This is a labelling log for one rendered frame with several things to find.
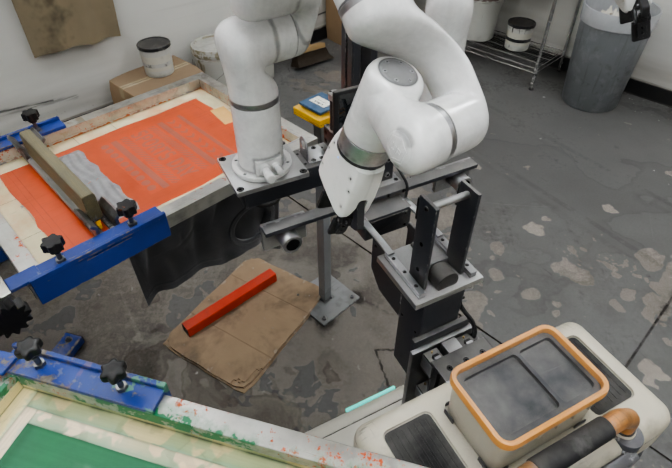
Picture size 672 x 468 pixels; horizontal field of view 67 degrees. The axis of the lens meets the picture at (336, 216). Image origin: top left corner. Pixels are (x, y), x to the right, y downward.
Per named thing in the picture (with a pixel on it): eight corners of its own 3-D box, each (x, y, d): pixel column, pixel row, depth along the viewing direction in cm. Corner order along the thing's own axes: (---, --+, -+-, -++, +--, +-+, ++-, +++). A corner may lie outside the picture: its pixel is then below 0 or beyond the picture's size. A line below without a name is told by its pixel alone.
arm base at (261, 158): (307, 180, 104) (304, 113, 94) (248, 197, 100) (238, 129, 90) (278, 142, 115) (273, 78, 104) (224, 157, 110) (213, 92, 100)
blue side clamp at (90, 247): (161, 225, 123) (154, 202, 119) (172, 235, 121) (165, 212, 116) (33, 291, 107) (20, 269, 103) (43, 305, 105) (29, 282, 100)
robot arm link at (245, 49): (216, 97, 99) (202, 13, 88) (275, 79, 104) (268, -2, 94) (240, 118, 93) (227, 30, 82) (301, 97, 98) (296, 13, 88)
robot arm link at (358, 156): (332, 106, 69) (327, 121, 72) (355, 155, 65) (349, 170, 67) (380, 104, 72) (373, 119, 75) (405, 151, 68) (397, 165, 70)
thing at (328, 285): (326, 272, 239) (322, 82, 175) (360, 298, 227) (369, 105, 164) (290, 297, 227) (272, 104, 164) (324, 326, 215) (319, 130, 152)
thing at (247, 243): (265, 225, 170) (255, 143, 148) (282, 238, 165) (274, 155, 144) (139, 301, 146) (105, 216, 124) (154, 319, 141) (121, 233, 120)
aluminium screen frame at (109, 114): (203, 81, 177) (202, 71, 175) (318, 149, 146) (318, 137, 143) (-48, 177, 136) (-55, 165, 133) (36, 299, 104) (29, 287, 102)
